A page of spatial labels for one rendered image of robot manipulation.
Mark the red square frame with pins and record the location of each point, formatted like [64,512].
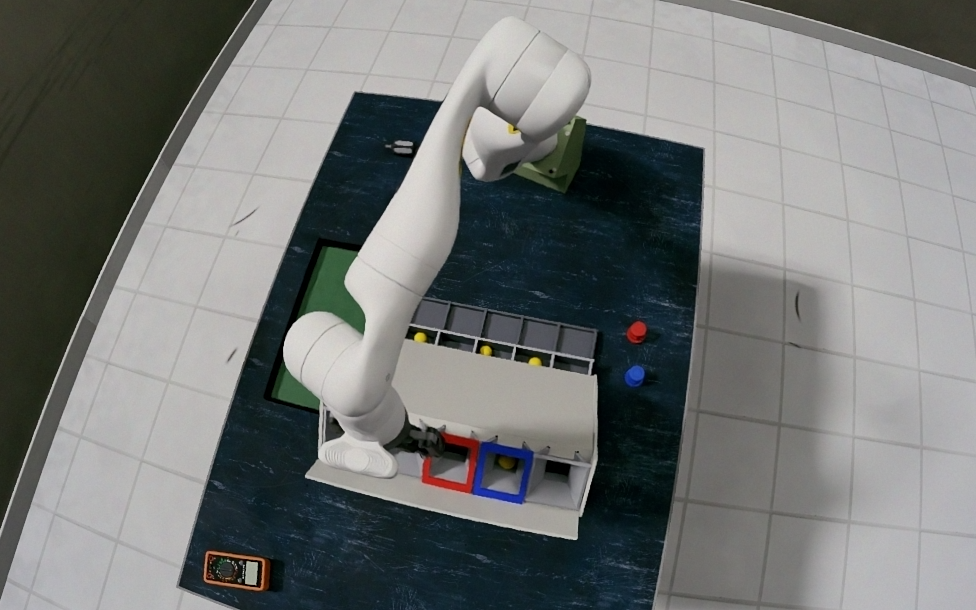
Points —
[465,488]

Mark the blue plug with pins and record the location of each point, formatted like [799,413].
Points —
[635,377]

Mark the red plug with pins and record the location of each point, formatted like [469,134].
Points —
[636,333]

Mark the orange digital multimeter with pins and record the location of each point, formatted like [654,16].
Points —
[237,571]

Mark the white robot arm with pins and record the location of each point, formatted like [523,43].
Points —
[520,74]

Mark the blue square frame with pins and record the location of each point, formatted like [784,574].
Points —
[509,451]

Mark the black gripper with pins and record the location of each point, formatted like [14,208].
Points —
[432,440]

